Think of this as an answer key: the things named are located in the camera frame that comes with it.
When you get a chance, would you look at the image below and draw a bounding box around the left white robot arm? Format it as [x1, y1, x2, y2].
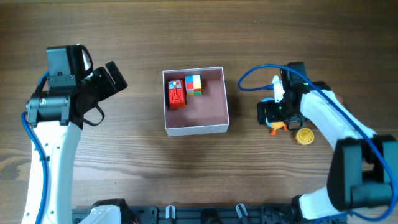
[21, 44, 127, 223]

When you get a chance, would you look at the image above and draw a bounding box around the red toy truck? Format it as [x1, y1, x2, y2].
[168, 79, 186, 110]

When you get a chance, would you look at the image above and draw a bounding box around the multicolour puzzle cube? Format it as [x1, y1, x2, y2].
[185, 75, 202, 95]

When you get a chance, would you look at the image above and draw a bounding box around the brown plush toy with carrot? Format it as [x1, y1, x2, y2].
[330, 92, 344, 107]

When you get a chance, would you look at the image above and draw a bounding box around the left blue cable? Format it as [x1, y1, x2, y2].
[20, 70, 50, 224]

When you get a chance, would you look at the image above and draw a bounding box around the white box with pink interior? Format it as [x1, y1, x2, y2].
[162, 67, 229, 137]

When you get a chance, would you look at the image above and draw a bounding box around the yellow round slotted disc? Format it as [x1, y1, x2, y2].
[295, 128, 315, 146]

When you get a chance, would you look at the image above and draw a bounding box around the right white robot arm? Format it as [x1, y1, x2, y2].
[257, 62, 397, 223]

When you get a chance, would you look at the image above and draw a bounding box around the right blue cable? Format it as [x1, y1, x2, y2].
[238, 63, 398, 222]

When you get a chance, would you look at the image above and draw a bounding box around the orange duck toy blue hat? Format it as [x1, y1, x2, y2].
[261, 98, 287, 136]

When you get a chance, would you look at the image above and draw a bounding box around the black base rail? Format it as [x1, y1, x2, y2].
[71, 203, 296, 224]

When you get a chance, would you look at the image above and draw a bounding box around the blue cable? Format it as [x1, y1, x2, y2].
[20, 70, 50, 224]
[238, 63, 398, 222]

